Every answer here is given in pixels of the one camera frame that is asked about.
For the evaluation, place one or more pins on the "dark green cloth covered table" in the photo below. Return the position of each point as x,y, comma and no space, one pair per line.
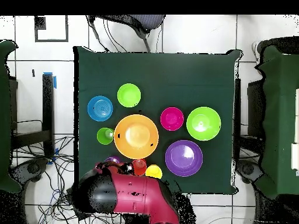
280,116
4,116

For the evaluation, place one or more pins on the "black chair base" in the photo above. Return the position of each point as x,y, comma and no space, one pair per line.
32,168
247,169

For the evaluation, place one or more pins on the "small green bowl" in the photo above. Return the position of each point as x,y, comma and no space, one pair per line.
129,95

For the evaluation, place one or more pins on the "orange cup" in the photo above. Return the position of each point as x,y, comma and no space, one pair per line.
139,166

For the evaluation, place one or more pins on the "green cup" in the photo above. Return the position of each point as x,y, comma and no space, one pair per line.
104,137

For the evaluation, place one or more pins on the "grey square floor frame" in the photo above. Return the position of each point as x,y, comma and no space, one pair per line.
40,23

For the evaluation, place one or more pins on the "grey office chair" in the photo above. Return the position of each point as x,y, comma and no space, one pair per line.
149,21

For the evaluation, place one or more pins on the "blue bowl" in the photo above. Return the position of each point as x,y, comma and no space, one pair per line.
100,108

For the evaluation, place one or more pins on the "large orange bowl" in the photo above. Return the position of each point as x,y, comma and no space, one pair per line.
136,136

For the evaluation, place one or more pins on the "purple cup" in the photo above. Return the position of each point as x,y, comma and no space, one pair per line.
112,159

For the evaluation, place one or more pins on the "dark green tablecloth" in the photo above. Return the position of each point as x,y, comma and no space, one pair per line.
163,74

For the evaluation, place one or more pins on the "black stand frame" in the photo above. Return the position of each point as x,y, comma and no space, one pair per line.
255,105
48,105

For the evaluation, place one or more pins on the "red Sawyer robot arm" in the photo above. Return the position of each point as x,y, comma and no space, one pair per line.
140,193

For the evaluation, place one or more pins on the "purple bowl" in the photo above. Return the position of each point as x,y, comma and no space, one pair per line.
184,158

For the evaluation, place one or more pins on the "pink bowl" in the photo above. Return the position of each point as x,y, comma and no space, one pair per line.
172,118

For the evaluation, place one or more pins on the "yellow cup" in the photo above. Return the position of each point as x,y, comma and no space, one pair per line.
153,172

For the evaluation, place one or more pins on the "large green bowl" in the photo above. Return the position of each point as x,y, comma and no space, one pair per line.
203,123

